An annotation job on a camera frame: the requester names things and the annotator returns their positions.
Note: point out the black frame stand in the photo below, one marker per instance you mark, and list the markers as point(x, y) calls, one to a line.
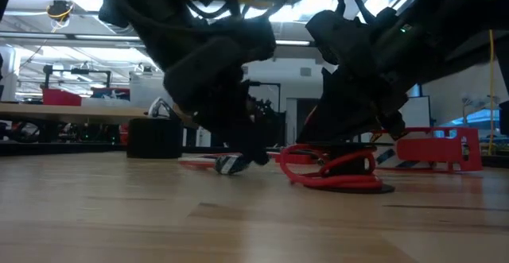
point(266, 83)

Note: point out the whiteboard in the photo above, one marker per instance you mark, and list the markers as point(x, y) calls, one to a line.
point(417, 112)

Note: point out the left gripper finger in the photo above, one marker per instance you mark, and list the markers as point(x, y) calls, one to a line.
point(250, 144)

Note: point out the red storage box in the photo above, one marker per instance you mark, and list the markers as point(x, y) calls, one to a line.
point(59, 96)

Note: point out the long ceiling light bar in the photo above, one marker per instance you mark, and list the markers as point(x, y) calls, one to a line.
point(99, 37)

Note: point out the red tape dispenser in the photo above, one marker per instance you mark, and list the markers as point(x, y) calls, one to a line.
point(437, 149)

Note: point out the black gantry frame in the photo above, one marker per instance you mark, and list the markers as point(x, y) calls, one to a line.
point(91, 71)

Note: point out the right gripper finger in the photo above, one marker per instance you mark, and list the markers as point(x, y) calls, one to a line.
point(393, 124)
point(342, 116)

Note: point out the translucent storage box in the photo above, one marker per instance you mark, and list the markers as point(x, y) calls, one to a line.
point(143, 90)

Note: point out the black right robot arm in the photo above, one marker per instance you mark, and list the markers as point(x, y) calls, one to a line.
point(457, 16)

